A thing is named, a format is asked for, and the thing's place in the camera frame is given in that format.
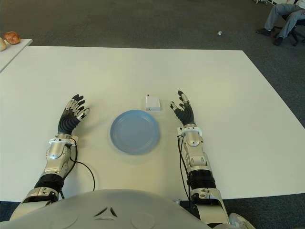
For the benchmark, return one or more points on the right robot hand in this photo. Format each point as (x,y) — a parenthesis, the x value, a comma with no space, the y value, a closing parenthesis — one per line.
(187,115)

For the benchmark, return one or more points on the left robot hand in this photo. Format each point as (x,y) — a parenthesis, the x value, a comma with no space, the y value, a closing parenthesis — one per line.
(68,120)

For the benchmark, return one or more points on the white charger block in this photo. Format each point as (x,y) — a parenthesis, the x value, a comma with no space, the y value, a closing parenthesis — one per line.
(153,105)

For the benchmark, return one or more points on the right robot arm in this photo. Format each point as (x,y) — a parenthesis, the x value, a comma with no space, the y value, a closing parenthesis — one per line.
(199,162)

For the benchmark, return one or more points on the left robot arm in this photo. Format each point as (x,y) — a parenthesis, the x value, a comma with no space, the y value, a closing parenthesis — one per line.
(56,152)

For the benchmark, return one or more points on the blue plate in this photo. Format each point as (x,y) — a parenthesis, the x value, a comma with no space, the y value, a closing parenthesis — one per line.
(135,132)

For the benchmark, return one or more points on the white side table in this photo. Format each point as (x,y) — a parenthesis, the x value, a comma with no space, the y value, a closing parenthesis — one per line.
(14,52)

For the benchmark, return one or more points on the reddish brown bread roll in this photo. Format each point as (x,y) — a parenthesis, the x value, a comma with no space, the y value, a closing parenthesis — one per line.
(12,37)

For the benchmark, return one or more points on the pale bread roll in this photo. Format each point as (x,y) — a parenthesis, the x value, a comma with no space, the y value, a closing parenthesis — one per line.
(2,45)

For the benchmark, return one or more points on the grey robot torso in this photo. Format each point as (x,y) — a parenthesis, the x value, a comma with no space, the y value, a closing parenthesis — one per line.
(107,214)

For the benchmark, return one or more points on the white robot foot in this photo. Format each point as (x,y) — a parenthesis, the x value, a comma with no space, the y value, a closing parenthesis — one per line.
(238,221)

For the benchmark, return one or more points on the seated person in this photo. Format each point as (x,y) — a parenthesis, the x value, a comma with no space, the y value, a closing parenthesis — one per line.
(274,14)

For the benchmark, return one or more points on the black office chair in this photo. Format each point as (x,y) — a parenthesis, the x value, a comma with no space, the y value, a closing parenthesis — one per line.
(295,33)

